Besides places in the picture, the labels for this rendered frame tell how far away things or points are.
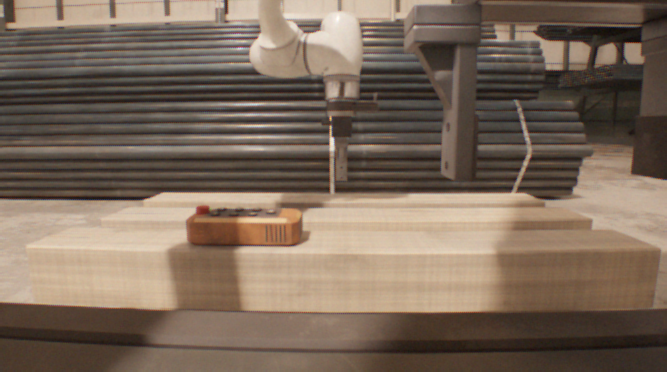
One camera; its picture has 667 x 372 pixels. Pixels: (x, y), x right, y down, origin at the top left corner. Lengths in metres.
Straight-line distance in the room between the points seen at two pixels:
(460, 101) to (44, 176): 2.07
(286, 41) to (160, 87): 1.18
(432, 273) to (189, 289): 0.37
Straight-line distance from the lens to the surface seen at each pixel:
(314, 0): 9.49
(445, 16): 0.21
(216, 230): 0.55
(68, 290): 0.70
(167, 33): 2.49
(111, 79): 2.04
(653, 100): 0.29
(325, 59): 0.82
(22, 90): 2.38
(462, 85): 0.21
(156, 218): 0.77
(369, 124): 1.57
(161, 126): 1.77
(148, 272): 0.61
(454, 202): 0.86
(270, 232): 0.53
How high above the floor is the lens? 0.39
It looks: 7 degrees down
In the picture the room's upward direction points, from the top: straight up
